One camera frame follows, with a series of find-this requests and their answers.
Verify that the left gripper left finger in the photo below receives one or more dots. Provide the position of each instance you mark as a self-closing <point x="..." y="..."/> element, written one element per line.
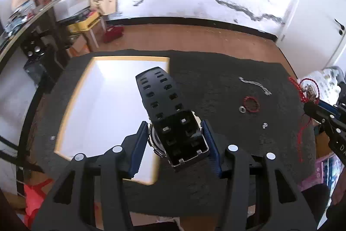
<point x="70" y="203"/>

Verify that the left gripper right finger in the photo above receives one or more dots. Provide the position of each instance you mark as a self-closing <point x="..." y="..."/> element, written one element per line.
<point x="260" y="193"/>

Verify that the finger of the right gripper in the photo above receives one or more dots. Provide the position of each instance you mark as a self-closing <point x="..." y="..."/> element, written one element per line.
<point x="328" y="108"/>
<point x="313" y="111"/>

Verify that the black digital wristwatch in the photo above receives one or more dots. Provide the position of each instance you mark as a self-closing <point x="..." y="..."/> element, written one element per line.
<point x="173" y="124"/>

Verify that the yellow jewelry box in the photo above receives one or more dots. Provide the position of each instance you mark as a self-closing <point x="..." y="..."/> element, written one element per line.
<point x="105" y="106"/>

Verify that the white cloth bundle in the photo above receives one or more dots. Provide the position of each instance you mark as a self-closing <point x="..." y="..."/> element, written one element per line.
<point x="323" y="84"/>

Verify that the red plastic bag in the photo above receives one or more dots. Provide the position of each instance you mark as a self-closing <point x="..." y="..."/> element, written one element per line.
<point x="34" y="197"/>

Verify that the white door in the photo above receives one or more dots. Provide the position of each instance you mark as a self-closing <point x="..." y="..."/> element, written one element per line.
<point x="314" y="37"/>

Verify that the black patterned table mat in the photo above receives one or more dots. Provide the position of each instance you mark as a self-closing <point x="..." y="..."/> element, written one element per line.
<point x="236" y="96"/>

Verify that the black side desk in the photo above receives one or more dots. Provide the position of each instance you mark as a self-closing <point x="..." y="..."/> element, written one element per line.
<point x="55" y="58"/>

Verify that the red cloth on floor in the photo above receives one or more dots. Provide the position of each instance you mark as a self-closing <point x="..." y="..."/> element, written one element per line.
<point x="112" y="33"/>

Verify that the yellow cardboard box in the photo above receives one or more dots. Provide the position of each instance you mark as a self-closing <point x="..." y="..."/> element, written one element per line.
<point x="85" y="23"/>

